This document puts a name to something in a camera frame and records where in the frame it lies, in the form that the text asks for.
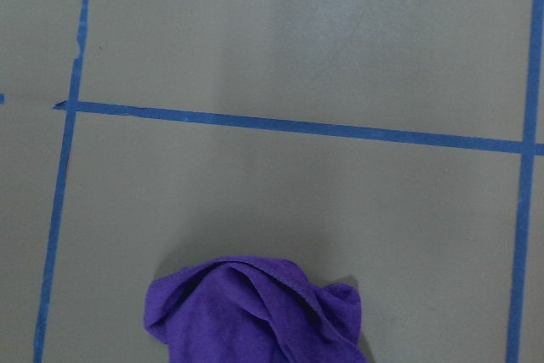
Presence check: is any purple cloth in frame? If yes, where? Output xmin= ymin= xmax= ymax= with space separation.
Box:
xmin=143 ymin=256 xmax=368 ymax=362

